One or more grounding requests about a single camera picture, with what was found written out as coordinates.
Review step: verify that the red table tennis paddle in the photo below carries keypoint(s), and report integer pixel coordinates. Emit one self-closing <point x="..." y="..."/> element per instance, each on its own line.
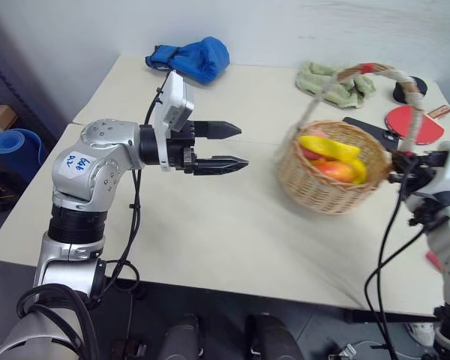
<point x="399" y="120"/>

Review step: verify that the small red flat object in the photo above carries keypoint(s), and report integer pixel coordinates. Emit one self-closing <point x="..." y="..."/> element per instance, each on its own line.
<point x="434" y="260"/>

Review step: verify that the red orange apple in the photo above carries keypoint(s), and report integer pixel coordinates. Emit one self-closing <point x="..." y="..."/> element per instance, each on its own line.
<point x="335" y="171"/>

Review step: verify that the black metal shelf frame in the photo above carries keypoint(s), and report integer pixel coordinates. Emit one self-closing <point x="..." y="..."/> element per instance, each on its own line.
<point x="7" y="78"/>

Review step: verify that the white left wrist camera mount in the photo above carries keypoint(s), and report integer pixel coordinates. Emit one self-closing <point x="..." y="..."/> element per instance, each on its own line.
<point x="174" y="97"/>

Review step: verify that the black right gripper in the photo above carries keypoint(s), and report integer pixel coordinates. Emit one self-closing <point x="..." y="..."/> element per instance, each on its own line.
<point x="425" y="170"/>

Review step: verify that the white shoe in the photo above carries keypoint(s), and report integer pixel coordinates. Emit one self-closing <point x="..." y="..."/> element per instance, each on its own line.
<point x="422" y="333"/>

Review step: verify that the short yellow banana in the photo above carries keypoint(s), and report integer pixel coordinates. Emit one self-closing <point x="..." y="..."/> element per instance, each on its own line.
<point x="359" y="171"/>

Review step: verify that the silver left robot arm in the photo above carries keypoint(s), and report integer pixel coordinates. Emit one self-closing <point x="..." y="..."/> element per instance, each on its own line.
<point x="105" y="146"/>

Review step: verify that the black round puck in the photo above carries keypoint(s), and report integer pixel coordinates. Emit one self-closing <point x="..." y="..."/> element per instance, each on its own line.
<point x="400" y="93"/>

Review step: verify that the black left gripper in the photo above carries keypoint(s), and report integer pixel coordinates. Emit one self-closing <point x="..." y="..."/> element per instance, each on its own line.
<point x="180" y="150"/>

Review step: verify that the blue boxing glove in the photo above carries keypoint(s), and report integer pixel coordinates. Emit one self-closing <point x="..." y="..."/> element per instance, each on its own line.
<point x="198" y="58"/>

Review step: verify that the green towel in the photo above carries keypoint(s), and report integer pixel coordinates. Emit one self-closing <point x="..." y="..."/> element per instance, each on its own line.
<point x="318" y="80"/>

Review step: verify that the dark rounded shape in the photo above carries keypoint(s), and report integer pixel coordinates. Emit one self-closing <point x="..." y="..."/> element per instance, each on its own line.
<point x="273" y="337"/>
<point x="182" y="337"/>

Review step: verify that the small metal clip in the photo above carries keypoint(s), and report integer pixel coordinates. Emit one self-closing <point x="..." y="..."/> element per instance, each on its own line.
<point x="344" y="351"/>

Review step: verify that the long yellow banana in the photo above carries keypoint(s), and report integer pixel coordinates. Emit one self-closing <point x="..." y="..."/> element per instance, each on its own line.
<point x="330" y="147"/>

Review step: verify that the pink red peach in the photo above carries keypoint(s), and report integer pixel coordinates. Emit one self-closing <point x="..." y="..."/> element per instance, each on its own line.
<point x="314" y="140"/>

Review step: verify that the rolled blue yoga mat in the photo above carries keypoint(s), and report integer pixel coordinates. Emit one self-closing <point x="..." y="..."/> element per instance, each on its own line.
<point x="15" y="148"/>

